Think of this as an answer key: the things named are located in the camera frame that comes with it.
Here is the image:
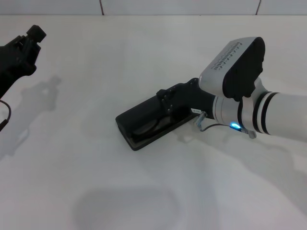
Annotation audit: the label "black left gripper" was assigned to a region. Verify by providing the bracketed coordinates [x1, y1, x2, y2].
[0, 24, 47, 99]

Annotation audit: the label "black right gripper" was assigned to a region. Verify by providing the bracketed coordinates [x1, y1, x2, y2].
[156, 77, 216, 118]

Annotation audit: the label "black glasses case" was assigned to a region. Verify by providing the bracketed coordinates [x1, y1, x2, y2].
[115, 94, 196, 151]

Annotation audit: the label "black round glasses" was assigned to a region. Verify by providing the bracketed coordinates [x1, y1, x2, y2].
[133, 115, 173, 137]

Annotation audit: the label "right arm cable with plug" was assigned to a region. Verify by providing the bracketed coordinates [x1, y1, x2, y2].
[193, 111, 257, 140]

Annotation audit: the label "arm cable with plug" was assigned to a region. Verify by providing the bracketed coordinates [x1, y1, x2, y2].
[193, 111, 257, 140]
[0, 100, 12, 132]

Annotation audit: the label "left arm cable with plug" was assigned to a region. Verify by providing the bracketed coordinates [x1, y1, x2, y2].
[0, 100, 12, 132]

